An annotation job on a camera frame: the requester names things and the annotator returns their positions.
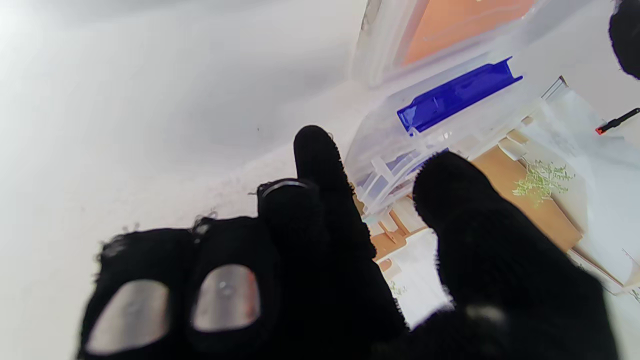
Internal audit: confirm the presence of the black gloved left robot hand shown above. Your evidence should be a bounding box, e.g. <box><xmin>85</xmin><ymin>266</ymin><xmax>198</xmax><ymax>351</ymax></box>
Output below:
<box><xmin>607</xmin><ymin>0</ymin><xmax>640</xmax><ymax>81</ymax></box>

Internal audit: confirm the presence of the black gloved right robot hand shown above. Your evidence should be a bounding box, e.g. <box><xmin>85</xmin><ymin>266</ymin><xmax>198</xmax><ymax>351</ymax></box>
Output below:
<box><xmin>77</xmin><ymin>125</ymin><xmax>618</xmax><ymax>360</ymax></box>

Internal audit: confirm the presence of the clear lid with orange label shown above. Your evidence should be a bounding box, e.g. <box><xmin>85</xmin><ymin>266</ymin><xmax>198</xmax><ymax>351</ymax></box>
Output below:
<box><xmin>352</xmin><ymin>0</ymin><xmax>591</xmax><ymax>88</ymax></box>

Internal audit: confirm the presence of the clear container with blue clips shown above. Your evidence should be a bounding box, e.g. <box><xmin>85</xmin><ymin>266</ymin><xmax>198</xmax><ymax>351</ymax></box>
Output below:
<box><xmin>345</xmin><ymin>50</ymin><xmax>571</xmax><ymax>216</ymax></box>

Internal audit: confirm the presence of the black rod with red tip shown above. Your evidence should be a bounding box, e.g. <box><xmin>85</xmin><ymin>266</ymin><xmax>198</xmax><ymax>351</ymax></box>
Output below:
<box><xmin>595</xmin><ymin>107</ymin><xmax>640</xmax><ymax>136</ymax></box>

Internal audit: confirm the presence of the printed room backdrop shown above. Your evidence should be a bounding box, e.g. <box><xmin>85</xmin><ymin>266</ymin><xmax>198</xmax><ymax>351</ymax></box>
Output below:
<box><xmin>360</xmin><ymin>75</ymin><xmax>640</xmax><ymax>360</ymax></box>

